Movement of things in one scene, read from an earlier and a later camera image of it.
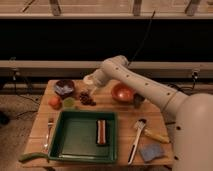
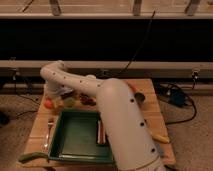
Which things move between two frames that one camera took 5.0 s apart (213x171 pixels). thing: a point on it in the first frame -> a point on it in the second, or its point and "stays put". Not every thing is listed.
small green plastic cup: [69, 102] stays put
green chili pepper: [32, 155] stays put
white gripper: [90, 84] -> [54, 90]
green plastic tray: [75, 137] stays put
